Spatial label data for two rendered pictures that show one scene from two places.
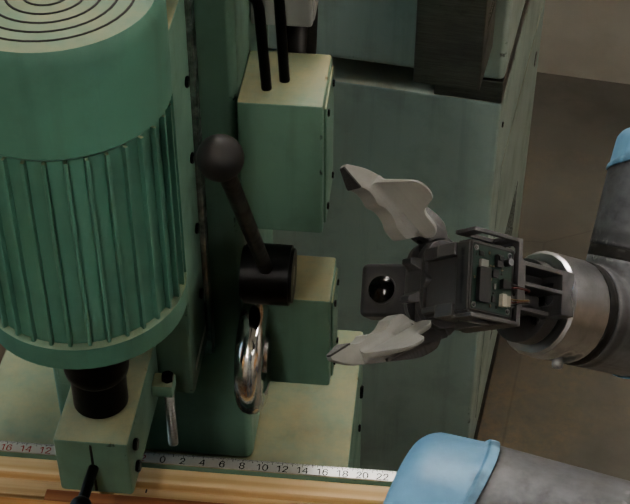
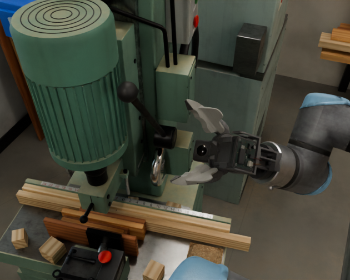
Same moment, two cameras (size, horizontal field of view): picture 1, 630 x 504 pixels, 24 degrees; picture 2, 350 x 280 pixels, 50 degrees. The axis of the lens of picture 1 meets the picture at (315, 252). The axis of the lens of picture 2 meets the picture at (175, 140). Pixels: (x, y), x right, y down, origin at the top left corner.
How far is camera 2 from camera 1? 0.46 m
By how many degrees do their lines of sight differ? 7
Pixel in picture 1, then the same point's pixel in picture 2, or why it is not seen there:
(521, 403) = not seen: hidden behind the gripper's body
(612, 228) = (299, 134)
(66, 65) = (59, 44)
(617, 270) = (300, 151)
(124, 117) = (89, 70)
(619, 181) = (304, 115)
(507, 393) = not seen: hidden behind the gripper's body
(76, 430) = (86, 189)
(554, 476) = not seen: outside the picture
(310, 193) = (182, 108)
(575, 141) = (285, 95)
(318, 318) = (184, 154)
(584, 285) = (285, 158)
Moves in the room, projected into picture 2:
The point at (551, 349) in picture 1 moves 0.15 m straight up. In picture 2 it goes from (268, 183) to (284, 126)
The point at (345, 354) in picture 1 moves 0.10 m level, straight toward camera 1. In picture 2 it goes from (178, 180) to (168, 229)
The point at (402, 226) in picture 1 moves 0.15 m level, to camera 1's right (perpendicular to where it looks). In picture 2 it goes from (210, 127) to (291, 134)
